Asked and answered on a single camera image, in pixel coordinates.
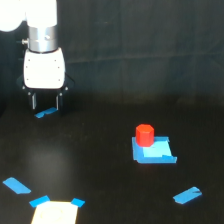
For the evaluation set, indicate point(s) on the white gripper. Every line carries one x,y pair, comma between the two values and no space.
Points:
44,71

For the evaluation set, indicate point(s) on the red hexagonal block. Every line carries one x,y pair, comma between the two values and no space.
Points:
144,135

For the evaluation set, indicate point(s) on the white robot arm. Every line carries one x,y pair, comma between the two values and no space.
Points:
41,19

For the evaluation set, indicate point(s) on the blue tape strip far left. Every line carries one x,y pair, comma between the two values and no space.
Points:
45,112

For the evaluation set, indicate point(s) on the blue tape strip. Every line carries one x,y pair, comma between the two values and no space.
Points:
45,112
16,186
187,195

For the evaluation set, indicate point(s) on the blue tape strip near left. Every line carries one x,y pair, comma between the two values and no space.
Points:
16,186

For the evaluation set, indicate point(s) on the blue tape on paper left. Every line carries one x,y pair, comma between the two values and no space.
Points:
38,201

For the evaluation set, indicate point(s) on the blue tape on paper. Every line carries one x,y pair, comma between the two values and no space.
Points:
38,201
77,202

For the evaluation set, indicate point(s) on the blue tape on paper right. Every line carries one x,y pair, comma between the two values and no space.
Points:
77,202

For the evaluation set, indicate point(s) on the white paper sheet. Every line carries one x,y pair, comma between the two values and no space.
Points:
53,212

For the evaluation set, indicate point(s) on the blue tape strip near right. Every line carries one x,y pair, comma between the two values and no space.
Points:
187,195

